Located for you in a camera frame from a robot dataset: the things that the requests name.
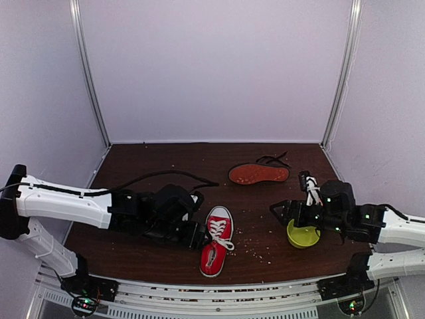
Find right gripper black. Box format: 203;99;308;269
270;201;347;235

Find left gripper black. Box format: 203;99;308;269
145;219;213;251

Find red canvas sneaker white laces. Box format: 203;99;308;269
200;206;235;278

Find upturned shoe orange sole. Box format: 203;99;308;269
228;151;291;186

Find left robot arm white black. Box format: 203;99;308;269
1;164;212;295

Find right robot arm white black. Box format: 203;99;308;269
270;177;424;294

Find lime green bowl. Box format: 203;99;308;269
286;219;321;249

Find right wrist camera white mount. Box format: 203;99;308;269
298;171;323;206

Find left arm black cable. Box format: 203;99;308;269
0;169;220;197

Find front aluminium rail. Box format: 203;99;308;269
24;265;410;318

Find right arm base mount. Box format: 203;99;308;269
317;253;375;317

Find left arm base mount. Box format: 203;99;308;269
56;254;118;318

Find right aluminium frame post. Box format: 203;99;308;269
321;0;363;150

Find aluminium frame post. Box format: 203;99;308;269
321;0;363;150
69;0;112;148

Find left aluminium frame post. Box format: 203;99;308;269
69;0;112;148

